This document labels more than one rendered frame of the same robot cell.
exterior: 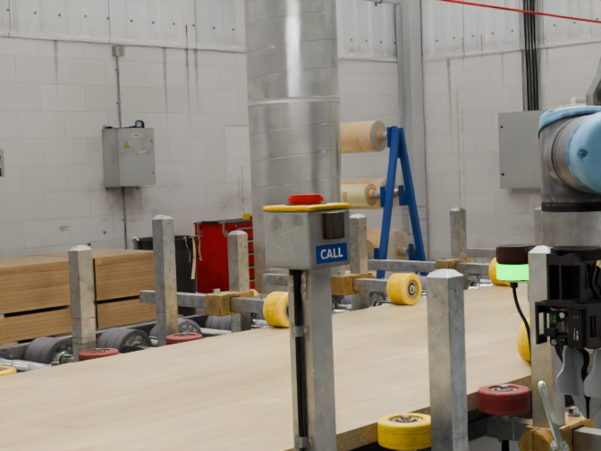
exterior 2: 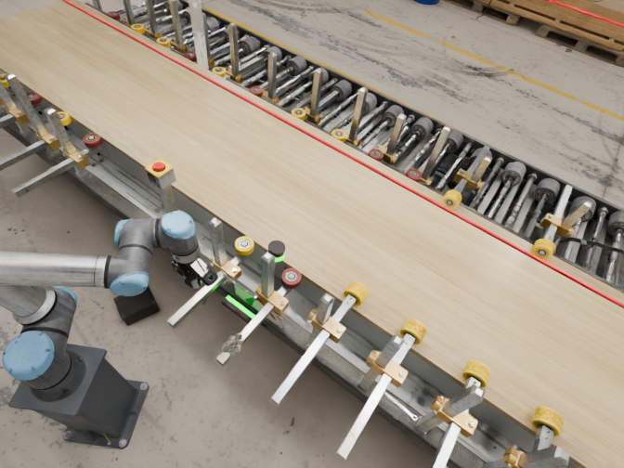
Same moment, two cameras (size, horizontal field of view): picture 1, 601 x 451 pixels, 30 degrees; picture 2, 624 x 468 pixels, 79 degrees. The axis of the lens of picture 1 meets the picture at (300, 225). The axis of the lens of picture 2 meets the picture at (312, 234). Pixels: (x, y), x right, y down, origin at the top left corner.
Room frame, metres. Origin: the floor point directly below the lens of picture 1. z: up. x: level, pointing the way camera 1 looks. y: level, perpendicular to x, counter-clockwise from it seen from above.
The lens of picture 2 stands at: (1.58, -1.07, 2.22)
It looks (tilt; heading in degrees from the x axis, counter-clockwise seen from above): 53 degrees down; 75
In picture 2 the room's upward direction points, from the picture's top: 10 degrees clockwise
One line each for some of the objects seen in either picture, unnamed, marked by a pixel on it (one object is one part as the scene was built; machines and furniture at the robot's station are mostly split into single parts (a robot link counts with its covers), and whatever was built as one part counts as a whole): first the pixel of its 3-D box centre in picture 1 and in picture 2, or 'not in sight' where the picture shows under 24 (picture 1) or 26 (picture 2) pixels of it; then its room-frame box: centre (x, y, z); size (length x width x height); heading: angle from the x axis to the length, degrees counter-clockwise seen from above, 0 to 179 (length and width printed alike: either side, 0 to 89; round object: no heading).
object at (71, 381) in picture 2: not in sight; (53, 371); (0.81, -0.52, 0.65); 0.19 x 0.19 x 0.10
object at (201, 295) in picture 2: not in sight; (212, 285); (1.41, -0.28, 0.82); 0.44 x 0.03 x 0.04; 47
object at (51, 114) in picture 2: not in sight; (71, 150); (0.71, 0.50, 0.86); 0.04 x 0.04 x 0.48; 47
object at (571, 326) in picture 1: (578, 298); (188, 261); (1.36, -0.33, 1.09); 0.09 x 0.08 x 0.12; 138
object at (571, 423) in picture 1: (555, 438); (272, 298); (1.65, -0.37, 0.85); 0.14 x 0.06 x 0.05; 137
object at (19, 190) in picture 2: not in sight; (59, 169); (0.68, 0.40, 0.84); 0.44 x 0.03 x 0.04; 47
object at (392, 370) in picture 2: not in sight; (385, 368); (2.01, -0.71, 0.95); 0.14 x 0.06 x 0.05; 137
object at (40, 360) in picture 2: not in sight; (37, 357); (0.81, -0.51, 0.79); 0.17 x 0.15 x 0.18; 91
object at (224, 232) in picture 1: (239, 262); not in sight; (10.21, 0.57, 0.41); 0.76 x 0.48 x 0.81; 143
